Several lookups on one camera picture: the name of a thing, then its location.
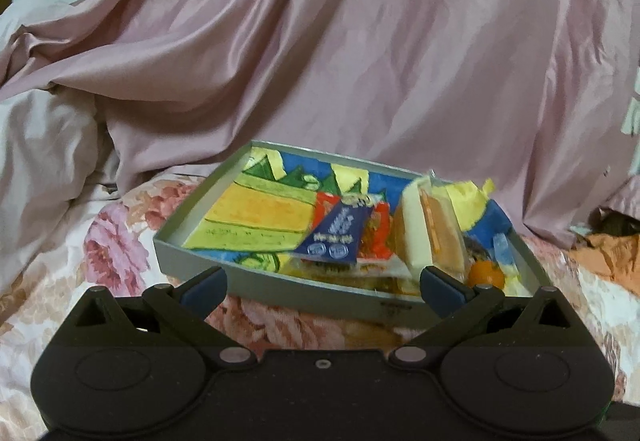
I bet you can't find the sandwich in clear wrapper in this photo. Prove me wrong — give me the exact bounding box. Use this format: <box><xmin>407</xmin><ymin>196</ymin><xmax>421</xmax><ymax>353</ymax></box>
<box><xmin>393</xmin><ymin>175</ymin><xmax>470</xmax><ymax>283</ymax></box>

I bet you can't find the orange tangerine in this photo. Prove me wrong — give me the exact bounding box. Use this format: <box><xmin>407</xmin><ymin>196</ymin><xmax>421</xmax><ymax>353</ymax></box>
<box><xmin>466</xmin><ymin>260</ymin><xmax>506</xmax><ymax>289</ymax></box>

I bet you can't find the pale pink duvet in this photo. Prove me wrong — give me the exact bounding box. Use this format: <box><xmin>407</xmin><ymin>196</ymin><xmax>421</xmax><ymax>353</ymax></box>
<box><xmin>1</xmin><ymin>0</ymin><xmax>108</xmax><ymax>291</ymax></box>

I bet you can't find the floral bed sheet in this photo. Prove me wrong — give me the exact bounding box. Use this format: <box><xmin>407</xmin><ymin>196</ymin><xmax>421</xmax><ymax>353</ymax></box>
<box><xmin>1</xmin><ymin>174</ymin><xmax>639</xmax><ymax>440</ymax></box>

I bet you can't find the dark blue snack stick packet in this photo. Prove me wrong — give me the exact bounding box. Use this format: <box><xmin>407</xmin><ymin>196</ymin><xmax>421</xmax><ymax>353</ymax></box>
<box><xmin>292</xmin><ymin>194</ymin><xmax>375</xmax><ymax>265</ymax></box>

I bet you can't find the grey cardboard tray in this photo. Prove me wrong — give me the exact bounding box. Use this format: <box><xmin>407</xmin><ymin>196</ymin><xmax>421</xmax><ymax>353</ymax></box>
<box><xmin>154</xmin><ymin>141</ymin><xmax>549</xmax><ymax>328</ymax></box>

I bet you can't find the pink satin curtain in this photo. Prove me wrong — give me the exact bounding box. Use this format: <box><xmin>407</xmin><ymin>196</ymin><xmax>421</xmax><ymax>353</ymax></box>
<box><xmin>1</xmin><ymin>0</ymin><xmax>639</xmax><ymax>244</ymax></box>

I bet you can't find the red snack packet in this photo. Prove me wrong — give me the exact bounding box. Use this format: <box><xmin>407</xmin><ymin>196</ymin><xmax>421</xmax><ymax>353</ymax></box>
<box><xmin>311</xmin><ymin>192</ymin><xmax>392</xmax><ymax>262</ymax></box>

